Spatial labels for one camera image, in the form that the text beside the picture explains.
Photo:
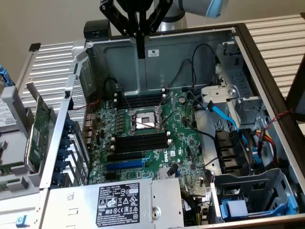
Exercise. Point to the white sticker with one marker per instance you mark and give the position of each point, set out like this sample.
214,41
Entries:
153,53

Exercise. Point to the green graphics card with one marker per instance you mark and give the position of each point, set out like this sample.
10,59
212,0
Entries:
40,133

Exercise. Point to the blue plastic disk carrier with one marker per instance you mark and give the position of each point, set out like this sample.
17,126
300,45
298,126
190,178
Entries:
6,76

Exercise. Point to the black plastic fan shroud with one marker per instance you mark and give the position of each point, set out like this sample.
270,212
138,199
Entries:
226,145

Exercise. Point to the silver finned heat sink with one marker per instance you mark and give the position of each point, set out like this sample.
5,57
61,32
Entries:
163,174

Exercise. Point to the silver coin battery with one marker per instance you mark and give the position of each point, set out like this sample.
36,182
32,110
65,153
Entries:
182,99

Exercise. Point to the small black bracket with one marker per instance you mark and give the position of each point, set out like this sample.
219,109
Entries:
35,47

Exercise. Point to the silver power supply unit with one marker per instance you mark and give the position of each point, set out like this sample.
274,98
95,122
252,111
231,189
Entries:
71,205

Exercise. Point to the long black expansion slot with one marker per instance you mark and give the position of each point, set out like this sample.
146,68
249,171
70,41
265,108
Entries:
124,156

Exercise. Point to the metal disk bay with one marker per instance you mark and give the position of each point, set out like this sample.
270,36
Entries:
250,181

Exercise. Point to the metal CPU socket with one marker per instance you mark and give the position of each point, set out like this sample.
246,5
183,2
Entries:
145,119

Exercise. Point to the blue plastic tab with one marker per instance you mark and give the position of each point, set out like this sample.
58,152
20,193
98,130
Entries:
258,159

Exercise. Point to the blue plastic latch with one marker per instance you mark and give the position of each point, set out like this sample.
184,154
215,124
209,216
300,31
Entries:
22,220

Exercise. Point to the blue expansion slot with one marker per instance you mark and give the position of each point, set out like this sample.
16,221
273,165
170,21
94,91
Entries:
124,165

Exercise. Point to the green motherboard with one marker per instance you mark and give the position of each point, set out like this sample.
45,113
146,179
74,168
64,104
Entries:
183,148

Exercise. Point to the black RAM slot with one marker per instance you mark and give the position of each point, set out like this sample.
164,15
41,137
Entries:
143,147
140,96
143,143
140,102
140,105
143,136
143,139
140,99

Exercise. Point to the short black expansion slot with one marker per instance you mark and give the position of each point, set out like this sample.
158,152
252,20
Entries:
110,176

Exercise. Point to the metal drive cage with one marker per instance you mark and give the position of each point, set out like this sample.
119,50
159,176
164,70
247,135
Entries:
240,78

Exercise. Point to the hard disk with white label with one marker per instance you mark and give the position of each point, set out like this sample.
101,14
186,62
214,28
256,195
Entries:
6,112

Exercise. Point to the open metal PC case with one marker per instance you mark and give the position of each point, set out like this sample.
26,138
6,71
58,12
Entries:
205,69

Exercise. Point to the blue plastic disk bracket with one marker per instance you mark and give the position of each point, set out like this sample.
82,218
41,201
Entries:
234,207

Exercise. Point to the black angled connector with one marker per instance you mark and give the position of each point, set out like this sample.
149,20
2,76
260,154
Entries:
172,170

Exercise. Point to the black box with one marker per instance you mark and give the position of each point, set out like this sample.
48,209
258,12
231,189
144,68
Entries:
95,28

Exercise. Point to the grey parts rack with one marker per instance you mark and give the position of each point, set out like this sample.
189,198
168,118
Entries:
14,148

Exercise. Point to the thin metal locking lever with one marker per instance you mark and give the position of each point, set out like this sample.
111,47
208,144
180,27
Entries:
125,99
169,118

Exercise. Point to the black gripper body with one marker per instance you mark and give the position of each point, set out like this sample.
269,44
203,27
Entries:
140,4

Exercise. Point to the dark brown frame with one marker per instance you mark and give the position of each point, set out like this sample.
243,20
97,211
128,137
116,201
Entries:
291,95

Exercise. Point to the blue card retention clip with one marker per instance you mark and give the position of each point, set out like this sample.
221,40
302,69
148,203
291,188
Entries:
57,178
65,143
65,133
69,124
60,166
63,154

